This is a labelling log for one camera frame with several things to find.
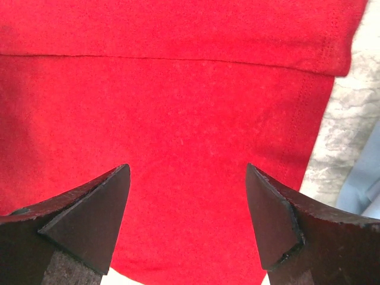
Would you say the red t shirt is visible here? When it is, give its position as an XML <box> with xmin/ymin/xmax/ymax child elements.
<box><xmin>1</xmin><ymin>1</ymin><xmax>366</xmax><ymax>284</ymax></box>

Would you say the folded grey-blue t shirt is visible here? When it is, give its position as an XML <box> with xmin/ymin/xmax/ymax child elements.
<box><xmin>336</xmin><ymin>123</ymin><xmax>380</xmax><ymax>219</ymax></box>

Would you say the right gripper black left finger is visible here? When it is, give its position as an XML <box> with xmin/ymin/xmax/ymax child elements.
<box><xmin>1</xmin><ymin>164</ymin><xmax>130</xmax><ymax>284</ymax></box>

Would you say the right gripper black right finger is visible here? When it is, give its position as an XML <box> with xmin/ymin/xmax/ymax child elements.
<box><xmin>246</xmin><ymin>164</ymin><xmax>379</xmax><ymax>284</ymax></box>

